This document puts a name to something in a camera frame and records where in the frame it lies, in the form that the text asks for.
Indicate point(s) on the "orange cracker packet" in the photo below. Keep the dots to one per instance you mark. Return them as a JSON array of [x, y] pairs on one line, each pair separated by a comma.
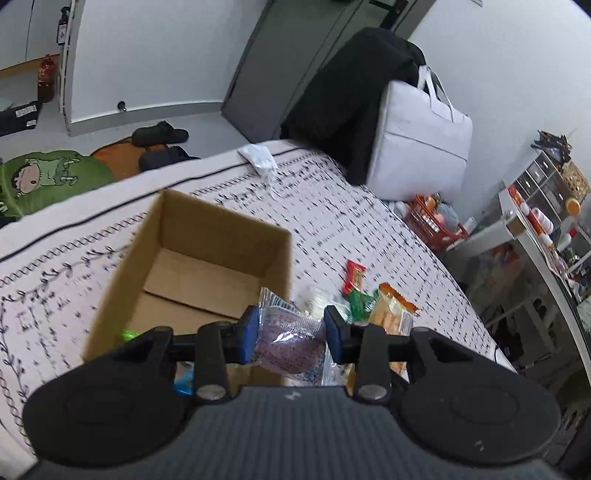
[[390, 314]]

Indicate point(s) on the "white tote bag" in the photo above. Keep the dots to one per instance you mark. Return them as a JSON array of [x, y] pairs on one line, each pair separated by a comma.
[[415, 138]]

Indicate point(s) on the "purple snack packet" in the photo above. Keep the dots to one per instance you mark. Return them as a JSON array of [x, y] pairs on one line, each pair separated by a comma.
[[286, 341]]

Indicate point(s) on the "wicker basket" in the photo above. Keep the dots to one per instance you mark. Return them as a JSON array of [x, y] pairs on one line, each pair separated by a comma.
[[576, 181]]

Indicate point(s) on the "grey drawer organizer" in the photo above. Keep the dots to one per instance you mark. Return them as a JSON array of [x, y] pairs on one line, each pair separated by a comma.
[[535, 175]]

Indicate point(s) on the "patterned bed sheet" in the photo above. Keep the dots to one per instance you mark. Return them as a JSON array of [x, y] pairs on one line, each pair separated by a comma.
[[369, 221]]

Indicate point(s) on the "white face mask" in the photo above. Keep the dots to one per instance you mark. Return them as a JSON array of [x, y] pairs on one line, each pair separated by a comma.
[[258, 157]]

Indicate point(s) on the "red plastic basket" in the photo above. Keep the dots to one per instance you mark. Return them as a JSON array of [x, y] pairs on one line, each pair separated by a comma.
[[431, 230]]

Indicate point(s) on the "white desk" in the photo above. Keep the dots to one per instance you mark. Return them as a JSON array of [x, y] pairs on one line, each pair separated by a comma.
[[489, 230]]

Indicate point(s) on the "green cartoon cushion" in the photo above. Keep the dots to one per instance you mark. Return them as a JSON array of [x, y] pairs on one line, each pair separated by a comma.
[[46, 175]]

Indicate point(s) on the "blue snack packet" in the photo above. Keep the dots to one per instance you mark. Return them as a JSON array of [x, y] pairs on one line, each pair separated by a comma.
[[184, 383]]

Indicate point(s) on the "cardboard box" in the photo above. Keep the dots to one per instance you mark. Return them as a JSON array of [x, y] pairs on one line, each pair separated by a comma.
[[207, 240]]

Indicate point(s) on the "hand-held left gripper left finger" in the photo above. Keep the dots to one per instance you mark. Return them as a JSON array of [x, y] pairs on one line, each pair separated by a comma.
[[249, 334]]

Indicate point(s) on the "black slipper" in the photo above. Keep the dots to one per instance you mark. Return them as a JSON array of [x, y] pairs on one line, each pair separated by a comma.
[[166, 159], [159, 134]]

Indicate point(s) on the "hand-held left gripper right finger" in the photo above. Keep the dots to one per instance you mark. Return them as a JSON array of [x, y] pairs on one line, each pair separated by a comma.
[[333, 337]]

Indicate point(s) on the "dark bottle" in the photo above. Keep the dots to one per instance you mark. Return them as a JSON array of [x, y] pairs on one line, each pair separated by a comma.
[[62, 25]]

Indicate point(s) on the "bright green snack packet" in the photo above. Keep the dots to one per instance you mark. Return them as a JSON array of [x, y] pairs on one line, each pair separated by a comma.
[[130, 334]]

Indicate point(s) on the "black flat box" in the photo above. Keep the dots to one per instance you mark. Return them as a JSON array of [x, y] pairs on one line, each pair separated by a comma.
[[18, 117]]

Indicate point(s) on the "grey plush toy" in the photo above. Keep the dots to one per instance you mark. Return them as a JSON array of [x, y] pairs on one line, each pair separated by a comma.
[[447, 214]]

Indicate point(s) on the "orange white bottle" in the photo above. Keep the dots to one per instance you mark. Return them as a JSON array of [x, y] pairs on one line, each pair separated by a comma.
[[540, 220]]

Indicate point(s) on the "black coat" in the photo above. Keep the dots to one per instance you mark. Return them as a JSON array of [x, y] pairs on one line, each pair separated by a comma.
[[341, 92]]

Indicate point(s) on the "red snack packet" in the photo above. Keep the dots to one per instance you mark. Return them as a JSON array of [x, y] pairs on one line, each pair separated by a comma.
[[354, 277]]

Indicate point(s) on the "grey door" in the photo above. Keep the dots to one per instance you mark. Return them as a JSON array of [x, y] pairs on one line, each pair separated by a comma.
[[286, 55]]

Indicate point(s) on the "clear white snack packet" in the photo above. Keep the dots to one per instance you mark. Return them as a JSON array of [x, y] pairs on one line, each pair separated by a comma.
[[318, 302]]

